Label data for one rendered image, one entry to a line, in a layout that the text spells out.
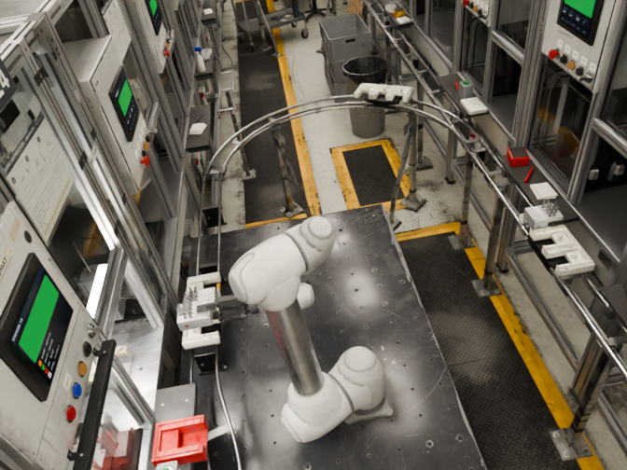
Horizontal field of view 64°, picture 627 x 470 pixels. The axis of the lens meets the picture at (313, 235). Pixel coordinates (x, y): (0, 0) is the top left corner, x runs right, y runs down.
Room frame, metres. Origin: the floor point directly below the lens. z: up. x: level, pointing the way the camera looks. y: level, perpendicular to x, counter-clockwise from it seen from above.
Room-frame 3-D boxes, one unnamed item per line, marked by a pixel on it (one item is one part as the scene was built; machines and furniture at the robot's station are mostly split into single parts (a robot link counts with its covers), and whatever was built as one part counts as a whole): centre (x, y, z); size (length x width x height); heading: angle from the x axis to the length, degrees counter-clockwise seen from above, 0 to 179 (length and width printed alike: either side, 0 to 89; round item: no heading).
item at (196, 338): (1.42, 0.50, 0.84); 0.36 x 0.14 x 0.10; 1
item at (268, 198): (5.82, 0.26, 0.01); 5.85 x 0.59 x 0.01; 1
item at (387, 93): (3.05, -0.61, 0.84); 0.37 x 0.14 x 0.10; 59
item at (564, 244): (1.47, -1.00, 0.84); 0.37 x 0.14 x 0.10; 1
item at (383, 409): (1.02, -0.09, 0.71); 0.22 x 0.18 x 0.06; 1
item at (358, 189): (3.37, -0.55, 0.01); 1.00 x 0.55 x 0.01; 1
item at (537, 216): (1.59, -0.99, 0.92); 0.13 x 0.10 x 0.09; 91
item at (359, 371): (1.00, -0.08, 0.85); 0.18 x 0.16 x 0.22; 120
